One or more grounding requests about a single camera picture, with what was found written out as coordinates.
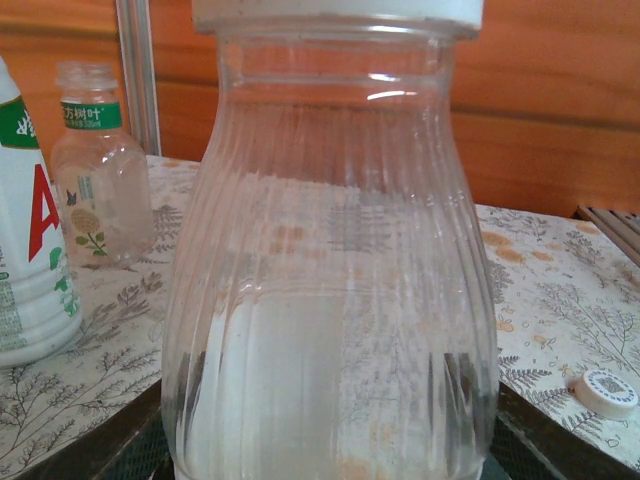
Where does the wide white bottle cap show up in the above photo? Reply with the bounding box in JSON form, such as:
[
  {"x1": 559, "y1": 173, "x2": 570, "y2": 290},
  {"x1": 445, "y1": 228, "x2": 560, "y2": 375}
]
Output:
[{"x1": 192, "y1": 0, "x2": 486, "y2": 41}]

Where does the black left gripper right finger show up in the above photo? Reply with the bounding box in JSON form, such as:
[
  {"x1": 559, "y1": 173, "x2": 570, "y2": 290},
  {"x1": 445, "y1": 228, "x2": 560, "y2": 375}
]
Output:
[{"x1": 487, "y1": 380, "x2": 640, "y2": 480}]

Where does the small clear bottle green label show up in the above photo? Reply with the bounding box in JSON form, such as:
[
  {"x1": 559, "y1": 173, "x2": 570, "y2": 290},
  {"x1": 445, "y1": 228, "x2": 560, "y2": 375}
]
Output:
[{"x1": 49, "y1": 60, "x2": 157, "y2": 269}]

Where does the floral patterned tablecloth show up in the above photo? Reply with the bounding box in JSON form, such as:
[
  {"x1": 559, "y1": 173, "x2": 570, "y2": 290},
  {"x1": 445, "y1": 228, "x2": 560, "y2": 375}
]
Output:
[{"x1": 0, "y1": 152, "x2": 640, "y2": 480}]

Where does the clear ribbed plastic bottle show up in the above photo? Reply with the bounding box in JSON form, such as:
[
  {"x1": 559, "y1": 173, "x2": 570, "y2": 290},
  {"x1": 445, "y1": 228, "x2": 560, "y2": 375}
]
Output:
[{"x1": 160, "y1": 22, "x2": 500, "y2": 480}]

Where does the aluminium frame side rail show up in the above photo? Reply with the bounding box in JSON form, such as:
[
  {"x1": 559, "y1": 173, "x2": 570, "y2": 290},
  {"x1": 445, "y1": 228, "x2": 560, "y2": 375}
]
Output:
[{"x1": 577, "y1": 203, "x2": 640, "y2": 254}]

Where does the white cap with printed code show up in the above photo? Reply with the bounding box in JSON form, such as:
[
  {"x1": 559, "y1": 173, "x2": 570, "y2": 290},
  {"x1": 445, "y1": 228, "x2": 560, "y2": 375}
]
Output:
[{"x1": 569, "y1": 369, "x2": 640, "y2": 420}]

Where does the aluminium frame post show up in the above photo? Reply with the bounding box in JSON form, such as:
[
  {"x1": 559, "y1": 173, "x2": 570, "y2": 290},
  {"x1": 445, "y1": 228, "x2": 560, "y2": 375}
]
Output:
[{"x1": 115, "y1": 0, "x2": 162, "y2": 157}]

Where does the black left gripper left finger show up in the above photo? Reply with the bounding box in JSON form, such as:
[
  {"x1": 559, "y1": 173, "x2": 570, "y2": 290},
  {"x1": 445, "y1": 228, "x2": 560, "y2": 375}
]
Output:
[{"x1": 22, "y1": 384, "x2": 174, "y2": 480}]

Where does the white bottle with green label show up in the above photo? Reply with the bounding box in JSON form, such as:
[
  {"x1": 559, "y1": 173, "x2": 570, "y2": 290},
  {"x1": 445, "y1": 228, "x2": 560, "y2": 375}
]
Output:
[{"x1": 0, "y1": 54, "x2": 84, "y2": 369}]

